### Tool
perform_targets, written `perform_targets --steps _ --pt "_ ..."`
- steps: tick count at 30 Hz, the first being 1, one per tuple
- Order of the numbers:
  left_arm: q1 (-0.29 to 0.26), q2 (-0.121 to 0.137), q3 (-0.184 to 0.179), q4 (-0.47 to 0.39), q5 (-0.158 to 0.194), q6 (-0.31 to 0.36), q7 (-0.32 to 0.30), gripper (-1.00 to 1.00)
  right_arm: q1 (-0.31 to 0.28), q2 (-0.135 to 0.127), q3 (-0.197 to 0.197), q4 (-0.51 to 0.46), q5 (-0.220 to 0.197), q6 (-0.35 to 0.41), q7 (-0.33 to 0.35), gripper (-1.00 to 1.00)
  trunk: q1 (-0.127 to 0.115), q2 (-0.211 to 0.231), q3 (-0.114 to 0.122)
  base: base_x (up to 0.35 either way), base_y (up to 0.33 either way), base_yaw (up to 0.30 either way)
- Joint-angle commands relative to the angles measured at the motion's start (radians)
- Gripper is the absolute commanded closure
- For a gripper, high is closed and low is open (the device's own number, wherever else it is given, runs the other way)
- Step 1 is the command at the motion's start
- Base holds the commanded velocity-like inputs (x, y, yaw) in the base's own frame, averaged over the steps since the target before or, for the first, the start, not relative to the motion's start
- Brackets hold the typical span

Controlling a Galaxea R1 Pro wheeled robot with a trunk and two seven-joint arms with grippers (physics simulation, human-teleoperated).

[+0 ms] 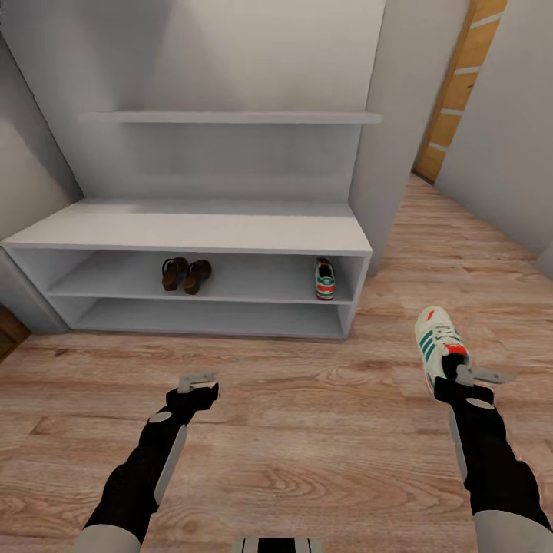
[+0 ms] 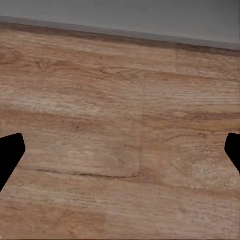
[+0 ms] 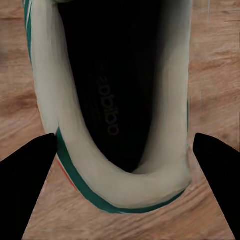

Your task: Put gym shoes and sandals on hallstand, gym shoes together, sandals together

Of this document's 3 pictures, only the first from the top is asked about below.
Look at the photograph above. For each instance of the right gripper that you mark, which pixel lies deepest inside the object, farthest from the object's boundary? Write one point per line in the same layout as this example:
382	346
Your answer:
445	389

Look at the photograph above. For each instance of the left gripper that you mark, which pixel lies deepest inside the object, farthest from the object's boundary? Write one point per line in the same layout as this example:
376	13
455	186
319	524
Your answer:
198	400

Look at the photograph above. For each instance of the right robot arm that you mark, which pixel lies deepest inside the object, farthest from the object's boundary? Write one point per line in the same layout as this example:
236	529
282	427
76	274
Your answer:
504	494

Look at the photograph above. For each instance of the gym shoe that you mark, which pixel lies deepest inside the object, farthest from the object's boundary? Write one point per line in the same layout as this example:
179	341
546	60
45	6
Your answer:
439	346
325	280

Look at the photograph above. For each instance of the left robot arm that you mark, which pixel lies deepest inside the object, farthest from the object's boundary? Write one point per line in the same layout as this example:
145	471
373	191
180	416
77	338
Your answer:
135	488

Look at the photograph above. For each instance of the sandal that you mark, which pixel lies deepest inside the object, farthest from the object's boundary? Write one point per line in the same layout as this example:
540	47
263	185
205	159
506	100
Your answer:
173	269
199	271

